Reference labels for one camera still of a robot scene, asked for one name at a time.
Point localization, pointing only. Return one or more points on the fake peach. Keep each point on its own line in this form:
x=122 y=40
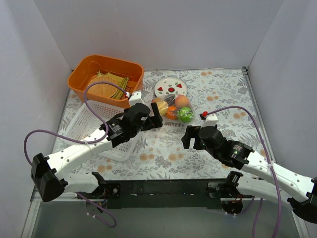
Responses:
x=182 y=101

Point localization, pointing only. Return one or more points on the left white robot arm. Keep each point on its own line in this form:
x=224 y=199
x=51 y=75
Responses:
x=52 y=174

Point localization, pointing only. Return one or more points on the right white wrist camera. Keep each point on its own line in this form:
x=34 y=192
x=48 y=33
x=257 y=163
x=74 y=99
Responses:
x=209 y=119

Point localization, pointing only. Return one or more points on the dark fake plum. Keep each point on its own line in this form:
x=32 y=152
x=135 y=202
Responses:
x=170 y=100

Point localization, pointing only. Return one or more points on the green fake watermelon ball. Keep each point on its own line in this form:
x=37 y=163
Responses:
x=186 y=115

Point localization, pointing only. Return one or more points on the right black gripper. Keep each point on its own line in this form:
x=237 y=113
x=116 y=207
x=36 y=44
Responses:
x=194 y=138

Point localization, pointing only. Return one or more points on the white perforated plastic basket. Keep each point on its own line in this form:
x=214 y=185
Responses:
x=84 y=123

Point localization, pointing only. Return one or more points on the yellow green woven mat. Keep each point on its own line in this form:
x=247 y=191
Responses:
x=120 y=81

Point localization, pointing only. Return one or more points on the yellow fake lemon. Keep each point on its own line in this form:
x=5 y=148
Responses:
x=162 y=107

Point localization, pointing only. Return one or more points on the round orange woven coaster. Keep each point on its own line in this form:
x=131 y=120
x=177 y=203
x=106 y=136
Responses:
x=102 y=90

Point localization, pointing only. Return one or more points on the clear zip top bag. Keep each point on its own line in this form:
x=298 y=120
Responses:
x=175 y=121

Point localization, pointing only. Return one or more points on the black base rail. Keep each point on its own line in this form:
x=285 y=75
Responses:
x=170 y=193

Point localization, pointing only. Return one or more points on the orange fake tangerine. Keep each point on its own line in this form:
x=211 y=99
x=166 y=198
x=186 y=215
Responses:
x=172 y=113

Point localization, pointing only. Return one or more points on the orange plastic tub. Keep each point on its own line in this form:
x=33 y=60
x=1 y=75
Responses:
x=91 y=65

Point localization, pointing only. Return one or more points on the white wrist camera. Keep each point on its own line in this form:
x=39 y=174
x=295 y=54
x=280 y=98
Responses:
x=209 y=119
x=134 y=98

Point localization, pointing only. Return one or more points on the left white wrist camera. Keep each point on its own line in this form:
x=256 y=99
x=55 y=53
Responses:
x=134 y=98

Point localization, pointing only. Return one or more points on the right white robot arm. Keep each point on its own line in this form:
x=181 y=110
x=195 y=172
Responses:
x=256 y=176

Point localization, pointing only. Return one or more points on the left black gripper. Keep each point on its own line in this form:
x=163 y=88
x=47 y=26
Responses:
x=153 y=121

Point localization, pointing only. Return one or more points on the white strawberry pattern plate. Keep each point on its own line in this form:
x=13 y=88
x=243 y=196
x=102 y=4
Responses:
x=169 y=86

